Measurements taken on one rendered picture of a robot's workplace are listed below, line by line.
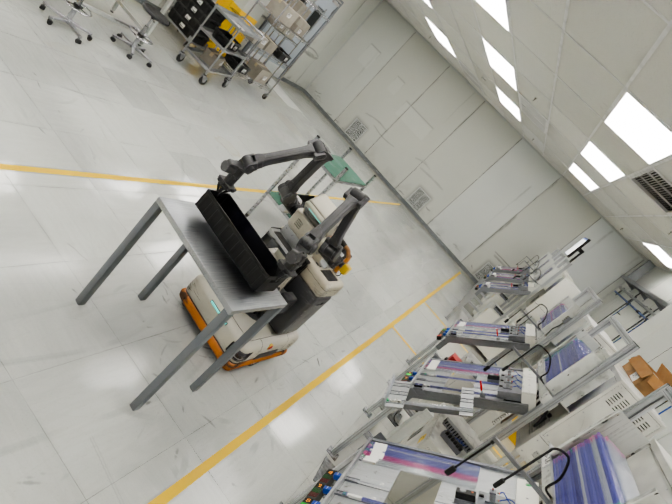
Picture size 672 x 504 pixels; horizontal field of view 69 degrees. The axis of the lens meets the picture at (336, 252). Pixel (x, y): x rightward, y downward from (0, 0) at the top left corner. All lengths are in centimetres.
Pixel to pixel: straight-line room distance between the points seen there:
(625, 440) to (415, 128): 1057
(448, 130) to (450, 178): 112
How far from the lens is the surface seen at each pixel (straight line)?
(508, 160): 1184
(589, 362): 306
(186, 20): 858
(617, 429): 227
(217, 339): 315
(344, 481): 221
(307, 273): 312
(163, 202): 249
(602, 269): 1190
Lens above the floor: 197
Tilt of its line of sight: 19 degrees down
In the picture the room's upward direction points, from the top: 46 degrees clockwise
